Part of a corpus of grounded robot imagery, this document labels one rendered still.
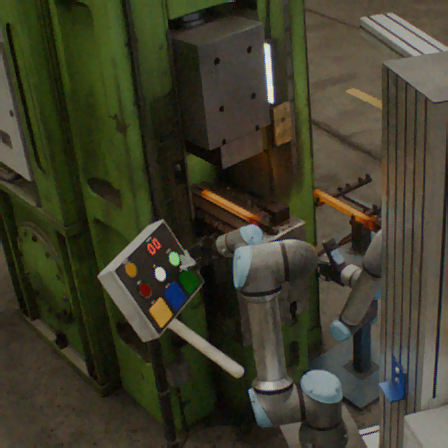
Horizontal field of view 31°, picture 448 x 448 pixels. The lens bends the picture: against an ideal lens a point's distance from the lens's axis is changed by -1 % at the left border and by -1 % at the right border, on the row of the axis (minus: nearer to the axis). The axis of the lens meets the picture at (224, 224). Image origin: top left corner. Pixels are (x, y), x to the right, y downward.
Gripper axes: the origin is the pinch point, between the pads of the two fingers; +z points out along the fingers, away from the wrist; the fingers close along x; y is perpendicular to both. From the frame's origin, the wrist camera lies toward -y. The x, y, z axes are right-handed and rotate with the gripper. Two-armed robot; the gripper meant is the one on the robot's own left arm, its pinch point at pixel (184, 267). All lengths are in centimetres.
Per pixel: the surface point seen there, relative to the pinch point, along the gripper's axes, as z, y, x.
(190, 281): 1.2, -5.5, 0.2
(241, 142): -18, 23, -44
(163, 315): 1.2, -6.1, 20.3
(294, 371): 33, -85, -56
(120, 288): 3.5, 10.7, 27.0
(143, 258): 1.9, 12.7, 12.2
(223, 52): -35, 55, -40
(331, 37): 175, -20, -539
